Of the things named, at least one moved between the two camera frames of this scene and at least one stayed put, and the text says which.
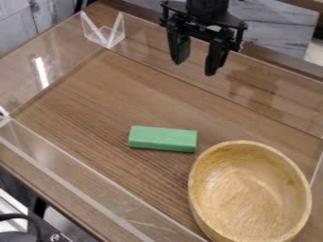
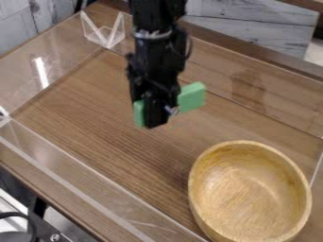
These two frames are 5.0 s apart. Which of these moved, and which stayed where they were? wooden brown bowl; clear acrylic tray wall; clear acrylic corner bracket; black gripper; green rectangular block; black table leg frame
Moved: green rectangular block; black gripper
Stayed: black table leg frame; clear acrylic tray wall; wooden brown bowl; clear acrylic corner bracket
